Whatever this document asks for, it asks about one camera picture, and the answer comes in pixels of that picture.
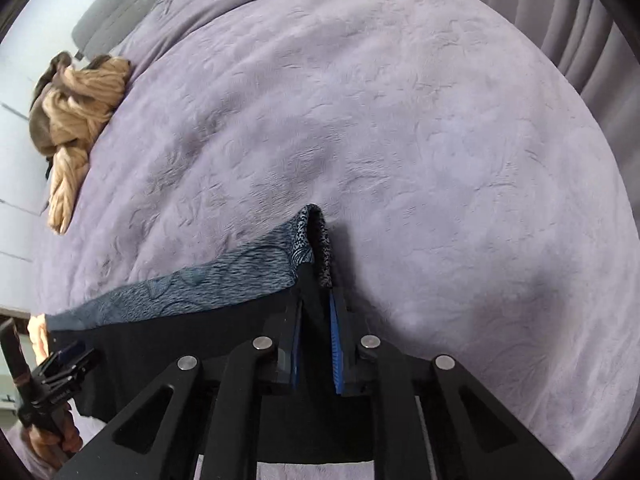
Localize grey padded headboard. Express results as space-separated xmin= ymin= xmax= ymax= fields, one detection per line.
xmin=71 ymin=0 xmax=171 ymax=61

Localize person's left hand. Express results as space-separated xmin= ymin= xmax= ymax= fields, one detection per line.
xmin=20 ymin=407 xmax=84 ymax=461

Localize white wardrobe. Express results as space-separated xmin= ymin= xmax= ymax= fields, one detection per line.
xmin=0 ymin=45 xmax=56 ymax=311

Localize tan and brown clothes pile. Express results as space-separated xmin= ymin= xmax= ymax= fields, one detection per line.
xmin=29 ymin=52 xmax=132 ymax=235

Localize black pants with patterned waistband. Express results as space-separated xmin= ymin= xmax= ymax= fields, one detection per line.
xmin=45 ymin=203 xmax=426 ymax=466

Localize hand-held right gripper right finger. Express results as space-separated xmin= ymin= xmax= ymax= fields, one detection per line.
xmin=327 ymin=290 xmax=576 ymax=480

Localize lilac embossed blanket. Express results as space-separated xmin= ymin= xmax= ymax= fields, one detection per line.
xmin=20 ymin=0 xmax=636 ymax=480

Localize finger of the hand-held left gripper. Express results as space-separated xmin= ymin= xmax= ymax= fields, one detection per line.
xmin=36 ymin=342 xmax=102 ymax=383

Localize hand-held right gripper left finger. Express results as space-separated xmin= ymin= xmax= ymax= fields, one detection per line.
xmin=52 ymin=287 xmax=306 ymax=480

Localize pale pleated curtain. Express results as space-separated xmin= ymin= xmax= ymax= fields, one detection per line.
xmin=455 ymin=0 xmax=636 ymax=201

